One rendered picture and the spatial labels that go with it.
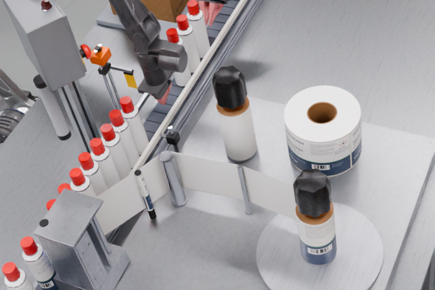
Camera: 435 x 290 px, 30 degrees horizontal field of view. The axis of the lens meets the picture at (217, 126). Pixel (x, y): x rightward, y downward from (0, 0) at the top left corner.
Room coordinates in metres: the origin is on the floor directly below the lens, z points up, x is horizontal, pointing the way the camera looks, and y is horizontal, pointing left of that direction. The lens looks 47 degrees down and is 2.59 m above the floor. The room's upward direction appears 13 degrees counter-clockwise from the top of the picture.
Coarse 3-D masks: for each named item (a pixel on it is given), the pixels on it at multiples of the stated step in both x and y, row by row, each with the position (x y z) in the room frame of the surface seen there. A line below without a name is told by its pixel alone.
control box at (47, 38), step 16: (16, 0) 1.57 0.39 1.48; (32, 0) 1.56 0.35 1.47; (48, 0) 1.55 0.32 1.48; (16, 16) 1.51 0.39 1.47; (32, 16) 1.50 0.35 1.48; (48, 16) 1.49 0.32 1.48; (64, 16) 1.48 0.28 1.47; (32, 32) 1.45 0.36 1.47; (48, 32) 1.46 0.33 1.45; (64, 32) 1.47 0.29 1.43; (32, 48) 1.45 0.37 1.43; (48, 48) 1.46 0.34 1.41; (64, 48) 1.47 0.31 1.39; (48, 64) 1.45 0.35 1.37; (64, 64) 1.46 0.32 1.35; (80, 64) 1.48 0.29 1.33; (48, 80) 1.45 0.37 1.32; (64, 80) 1.46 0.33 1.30
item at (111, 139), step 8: (104, 128) 1.49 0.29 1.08; (112, 128) 1.48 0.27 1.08; (104, 136) 1.47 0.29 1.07; (112, 136) 1.48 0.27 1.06; (104, 144) 1.47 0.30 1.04; (112, 144) 1.47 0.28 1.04; (120, 144) 1.48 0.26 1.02; (112, 152) 1.46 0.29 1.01; (120, 152) 1.47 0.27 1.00; (120, 160) 1.47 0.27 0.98; (120, 168) 1.46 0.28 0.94; (128, 168) 1.47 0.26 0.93; (120, 176) 1.46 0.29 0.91
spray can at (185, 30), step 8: (184, 16) 1.86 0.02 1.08; (184, 24) 1.85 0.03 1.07; (184, 32) 1.84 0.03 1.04; (192, 32) 1.85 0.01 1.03; (184, 40) 1.84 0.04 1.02; (192, 40) 1.84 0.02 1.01; (184, 48) 1.84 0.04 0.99; (192, 48) 1.84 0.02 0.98; (192, 56) 1.84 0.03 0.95; (192, 64) 1.84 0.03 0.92; (192, 72) 1.84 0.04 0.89
